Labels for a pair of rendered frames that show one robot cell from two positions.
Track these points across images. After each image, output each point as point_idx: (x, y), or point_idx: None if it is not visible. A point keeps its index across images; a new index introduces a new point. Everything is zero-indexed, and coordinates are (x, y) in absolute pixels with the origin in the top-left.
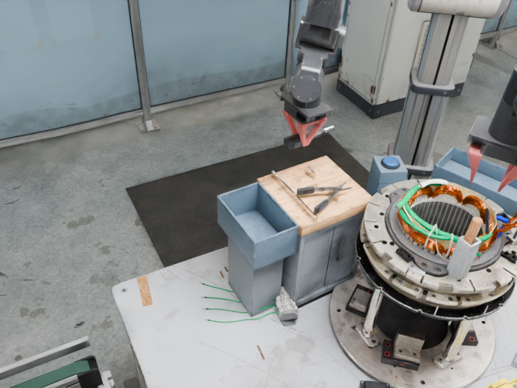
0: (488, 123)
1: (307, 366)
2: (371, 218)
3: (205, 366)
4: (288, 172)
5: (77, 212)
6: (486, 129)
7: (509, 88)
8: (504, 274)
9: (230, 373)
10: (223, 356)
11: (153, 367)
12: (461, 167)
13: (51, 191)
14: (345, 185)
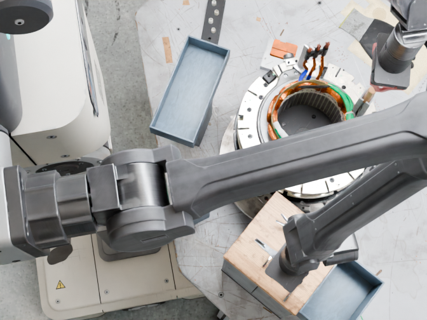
0: (384, 73)
1: (372, 233)
2: (323, 186)
3: (408, 315)
4: (271, 286)
5: None
6: (395, 75)
7: (414, 53)
8: (342, 75)
9: (405, 292)
10: (393, 305)
11: None
12: (162, 119)
13: None
14: (268, 223)
